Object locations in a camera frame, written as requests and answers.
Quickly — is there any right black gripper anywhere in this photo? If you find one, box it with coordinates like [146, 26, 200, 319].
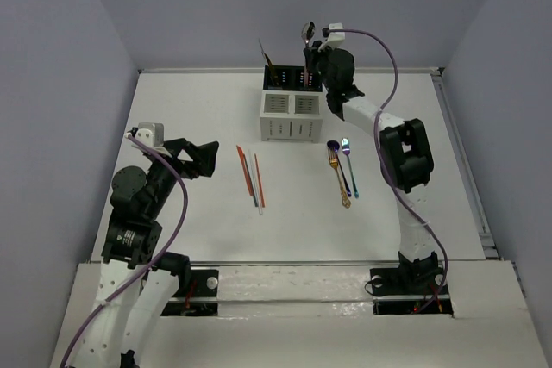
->
[305, 39, 338, 92]

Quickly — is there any silver spoon pink handle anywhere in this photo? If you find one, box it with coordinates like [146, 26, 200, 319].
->
[301, 21, 316, 87]

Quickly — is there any orange pointed straw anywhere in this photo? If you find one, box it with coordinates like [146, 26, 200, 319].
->
[236, 145, 251, 196]

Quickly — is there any gold black handled knife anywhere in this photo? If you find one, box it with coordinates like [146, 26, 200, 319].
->
[261, 52, 279, 86]

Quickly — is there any silver knife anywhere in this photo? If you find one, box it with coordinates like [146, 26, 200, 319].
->
[258, 38, 266, 59]

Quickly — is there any purple iridescent spoon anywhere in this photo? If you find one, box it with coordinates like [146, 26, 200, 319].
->
[327, 140, 352, 196]

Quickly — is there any iridescent blue fork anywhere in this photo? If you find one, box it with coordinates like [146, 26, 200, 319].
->
[341, 137, 360, 199]

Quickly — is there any gold fork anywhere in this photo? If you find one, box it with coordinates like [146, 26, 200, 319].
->
[328, 147, 351, 209]

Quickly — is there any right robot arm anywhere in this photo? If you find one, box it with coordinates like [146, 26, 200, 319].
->
[304, 41, 448, 300]

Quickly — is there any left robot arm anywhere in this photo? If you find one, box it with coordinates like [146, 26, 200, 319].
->
[66, 137, 219, 367]

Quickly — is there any white clear straw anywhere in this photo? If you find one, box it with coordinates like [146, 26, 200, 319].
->
[248, 149, 263, 215]

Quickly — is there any orange straight straw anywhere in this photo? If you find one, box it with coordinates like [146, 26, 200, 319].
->
[254, 153, 266, 209]

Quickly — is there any white utensil caddy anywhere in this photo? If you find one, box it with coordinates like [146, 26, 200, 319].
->
[260, 90, 323, 143]

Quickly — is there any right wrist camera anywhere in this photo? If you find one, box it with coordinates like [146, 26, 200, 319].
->
[318, 23, 345, 52]

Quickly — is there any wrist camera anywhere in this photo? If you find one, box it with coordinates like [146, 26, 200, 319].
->
[318, 23, 345, 52]
[130, 122, 165, 148]

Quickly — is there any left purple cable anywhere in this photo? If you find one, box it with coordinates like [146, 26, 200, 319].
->
[58, 137, 190, 368]

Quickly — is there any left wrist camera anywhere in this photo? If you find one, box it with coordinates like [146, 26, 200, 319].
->
[130, 122, 165, 148]

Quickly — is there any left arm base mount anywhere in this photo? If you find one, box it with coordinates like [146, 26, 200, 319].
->
[161, 267, 219, 317]

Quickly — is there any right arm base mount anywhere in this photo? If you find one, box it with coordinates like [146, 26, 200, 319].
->
[364, 267, 454, 315]

